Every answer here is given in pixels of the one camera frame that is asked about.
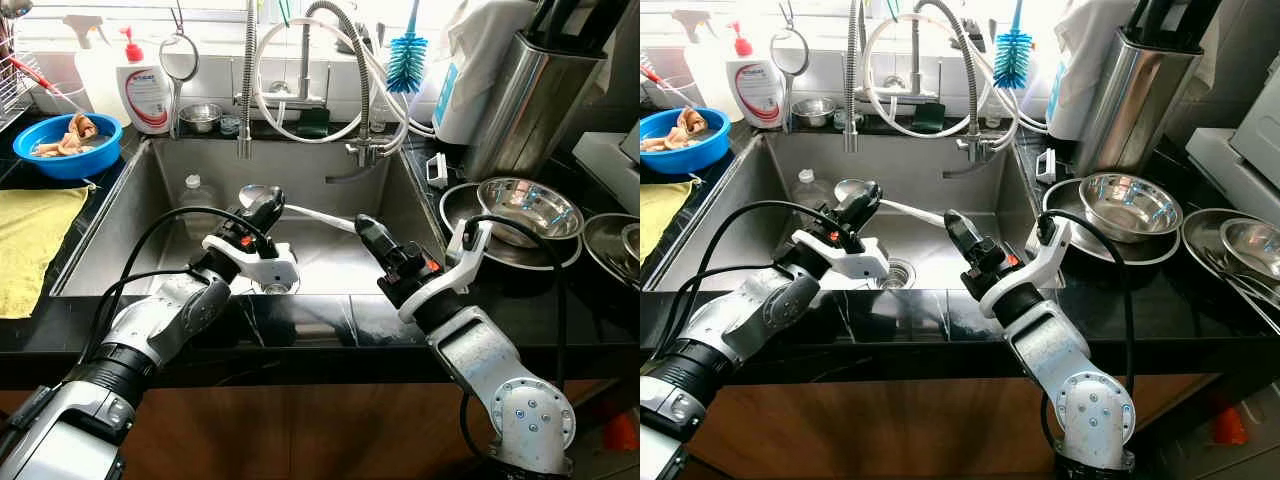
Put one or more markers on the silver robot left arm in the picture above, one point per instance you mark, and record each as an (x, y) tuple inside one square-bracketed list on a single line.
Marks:
[(150, 320), (740, 320)]

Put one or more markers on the orange plastic object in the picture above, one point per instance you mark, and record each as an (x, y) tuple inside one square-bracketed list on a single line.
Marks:
[(1230, 425), (620, 430)]

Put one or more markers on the white ribbed appliance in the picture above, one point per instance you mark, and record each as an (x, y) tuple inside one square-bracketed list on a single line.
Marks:
[(610, 170), (1240, 160)]

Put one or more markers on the white bag with blue label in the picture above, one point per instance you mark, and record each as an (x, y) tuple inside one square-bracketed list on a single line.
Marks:
[(1085, 70), (475, 70)]

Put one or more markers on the medium steel bowl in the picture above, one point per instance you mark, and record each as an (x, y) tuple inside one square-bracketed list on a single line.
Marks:
[(1250, 245), (632, 240)]

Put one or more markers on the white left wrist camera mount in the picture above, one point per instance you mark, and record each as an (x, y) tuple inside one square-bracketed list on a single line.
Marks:
[(860, 262), (270, 270)]

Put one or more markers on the blue plastic bowl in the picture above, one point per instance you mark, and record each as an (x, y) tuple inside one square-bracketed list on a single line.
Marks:
[(65, 165), (680, 160)]

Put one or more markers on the stainless steel sink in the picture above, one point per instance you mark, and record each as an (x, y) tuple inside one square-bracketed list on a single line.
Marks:
[(330, 260), (930, 255)]

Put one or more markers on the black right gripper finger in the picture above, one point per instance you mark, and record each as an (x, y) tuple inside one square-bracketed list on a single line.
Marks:
[(378, 240), (966, 235), (396, 240), (984, 235)]

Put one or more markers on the steel knife block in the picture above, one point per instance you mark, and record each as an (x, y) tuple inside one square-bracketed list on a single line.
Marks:
[(1135, 110), (530, 110)]

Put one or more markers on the blue bottle brush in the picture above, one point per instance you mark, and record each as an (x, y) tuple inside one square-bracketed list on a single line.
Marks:
[(407, 60), (1013, 55)]

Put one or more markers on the yellow cloth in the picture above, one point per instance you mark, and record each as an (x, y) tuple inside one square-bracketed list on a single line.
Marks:
[(665, 220), (35, 250)]

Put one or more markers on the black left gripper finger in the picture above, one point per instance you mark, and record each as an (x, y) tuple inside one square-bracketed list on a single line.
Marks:
[(280, 203), (857, 210), (260, 215), (877, 197)]

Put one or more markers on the steel spring faucet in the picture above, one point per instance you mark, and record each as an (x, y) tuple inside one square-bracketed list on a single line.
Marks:
[(856, 70), (247, 70)]

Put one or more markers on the pale raw food pieces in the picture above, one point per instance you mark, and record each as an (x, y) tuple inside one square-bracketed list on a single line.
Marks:
[(70, 135), (675, 130)]

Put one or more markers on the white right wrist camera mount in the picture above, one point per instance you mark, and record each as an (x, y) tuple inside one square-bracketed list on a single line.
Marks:
[(470, 260), (1050, 255)]

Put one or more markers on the clear plastic bottle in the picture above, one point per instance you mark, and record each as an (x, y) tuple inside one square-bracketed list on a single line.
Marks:
[(198, 200), (810, 190)]

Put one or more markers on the large steel bowl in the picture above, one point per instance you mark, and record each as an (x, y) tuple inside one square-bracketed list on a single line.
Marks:
[(530, 205), (1130, 205)]

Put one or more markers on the small white plastic holder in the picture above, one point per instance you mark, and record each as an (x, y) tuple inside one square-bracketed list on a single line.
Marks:
[(1046, 167), (437, 170)]

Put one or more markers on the round steel strainer ladle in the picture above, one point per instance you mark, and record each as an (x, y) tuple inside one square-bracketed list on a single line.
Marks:
[(179, 55), (790, 50)]

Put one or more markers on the sink drain strainer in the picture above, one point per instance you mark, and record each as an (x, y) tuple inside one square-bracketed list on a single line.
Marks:
[(892, 274), (280, 288)]

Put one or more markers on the green sponge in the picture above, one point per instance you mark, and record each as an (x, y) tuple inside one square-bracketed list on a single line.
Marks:
[(926, 118), (313, 123)]

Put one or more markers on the metal chopstick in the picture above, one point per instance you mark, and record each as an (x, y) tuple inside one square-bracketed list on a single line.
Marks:
[(1240, 285), (1250, 305)]

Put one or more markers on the white soap pump bottle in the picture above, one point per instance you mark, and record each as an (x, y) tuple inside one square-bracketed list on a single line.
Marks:
[(145, 95), (755, 90)]

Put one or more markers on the grey steel wool scrubber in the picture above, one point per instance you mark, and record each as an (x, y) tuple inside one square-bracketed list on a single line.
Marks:
[(230, 125), (842, 120)]

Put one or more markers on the wooden cabinet front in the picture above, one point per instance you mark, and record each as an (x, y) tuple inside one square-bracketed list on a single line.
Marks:
[(900, 430), (300, 430)]

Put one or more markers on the small steel bowl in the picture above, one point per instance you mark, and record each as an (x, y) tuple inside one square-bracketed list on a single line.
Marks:
[(812, 112), (200, 118)]

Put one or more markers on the translucent spray bottle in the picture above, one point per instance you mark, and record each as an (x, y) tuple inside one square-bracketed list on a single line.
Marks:
[(95, 70), (705, 65)]

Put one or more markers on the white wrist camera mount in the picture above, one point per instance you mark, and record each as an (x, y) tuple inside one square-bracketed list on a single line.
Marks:
[(470, 260), (860, 262), (270, 270), (1050, 255)]

